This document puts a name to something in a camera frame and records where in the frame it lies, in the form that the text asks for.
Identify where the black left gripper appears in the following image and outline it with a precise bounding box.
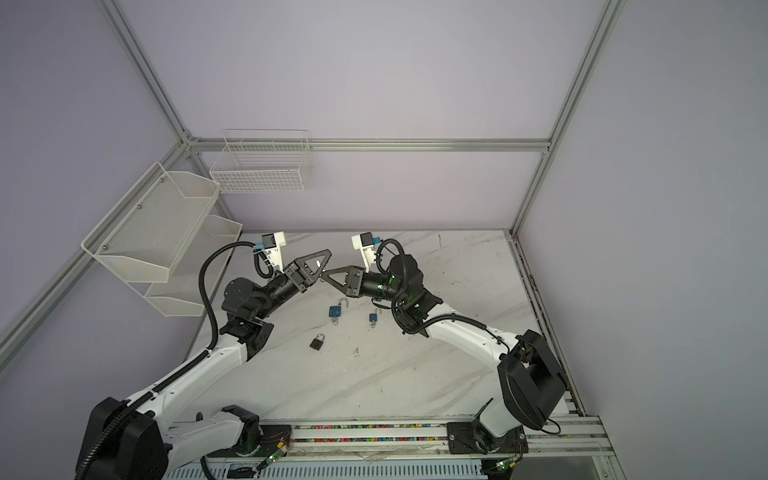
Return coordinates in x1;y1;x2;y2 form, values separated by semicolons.
254;250;331;321

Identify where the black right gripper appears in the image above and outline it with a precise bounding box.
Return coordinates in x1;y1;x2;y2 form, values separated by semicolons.
322;266;407;305

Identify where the large blue padlock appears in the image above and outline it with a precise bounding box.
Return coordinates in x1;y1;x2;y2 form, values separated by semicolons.
328;297;349;320

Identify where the black padlock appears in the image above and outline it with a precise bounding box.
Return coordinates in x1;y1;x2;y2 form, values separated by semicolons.
310;334;325;351

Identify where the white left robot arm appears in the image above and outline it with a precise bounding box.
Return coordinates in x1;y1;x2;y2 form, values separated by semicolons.
75;249;332;479

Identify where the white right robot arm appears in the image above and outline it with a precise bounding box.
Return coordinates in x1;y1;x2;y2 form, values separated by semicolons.
321;254;567;454

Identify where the white mesh two-tier shelf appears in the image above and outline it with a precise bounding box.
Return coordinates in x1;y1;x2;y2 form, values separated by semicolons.
81;163;242;317

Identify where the white ventilated cover strip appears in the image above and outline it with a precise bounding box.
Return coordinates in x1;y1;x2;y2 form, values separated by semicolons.
167;460;487;480

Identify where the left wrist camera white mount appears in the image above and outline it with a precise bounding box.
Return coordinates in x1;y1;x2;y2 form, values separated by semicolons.
253;232;287;279

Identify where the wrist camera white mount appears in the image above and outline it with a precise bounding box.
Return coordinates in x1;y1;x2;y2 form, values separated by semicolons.
351;232;382;273
253;232;287;279

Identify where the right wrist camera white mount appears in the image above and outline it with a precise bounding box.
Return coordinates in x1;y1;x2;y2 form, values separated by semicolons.
351;232;382;273

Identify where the white wire basket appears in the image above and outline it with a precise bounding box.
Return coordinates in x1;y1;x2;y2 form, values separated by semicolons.
209;129;313;194

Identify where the aluminium frame horizontal back bar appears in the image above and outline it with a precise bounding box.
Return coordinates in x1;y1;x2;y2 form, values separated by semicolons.
189;138;551;153

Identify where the aluminium table edge rail right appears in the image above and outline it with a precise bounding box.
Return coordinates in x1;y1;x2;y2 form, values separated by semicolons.
505;231;587;416

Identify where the aluminium frame left wall bar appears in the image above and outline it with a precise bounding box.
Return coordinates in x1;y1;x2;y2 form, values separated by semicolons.
1;145;185;381

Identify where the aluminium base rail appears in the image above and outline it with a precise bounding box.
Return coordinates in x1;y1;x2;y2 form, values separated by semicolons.
107;413;625;480

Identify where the aluminium frame post back left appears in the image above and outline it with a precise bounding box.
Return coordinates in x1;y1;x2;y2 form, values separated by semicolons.
95;0;192;144

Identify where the aluminium frame post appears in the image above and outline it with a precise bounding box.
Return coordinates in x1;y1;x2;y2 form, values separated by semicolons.
509;0;626;237
95;0;192;144

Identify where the aluminium frame post back right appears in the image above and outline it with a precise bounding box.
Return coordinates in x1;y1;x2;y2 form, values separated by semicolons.
509;0;626;237

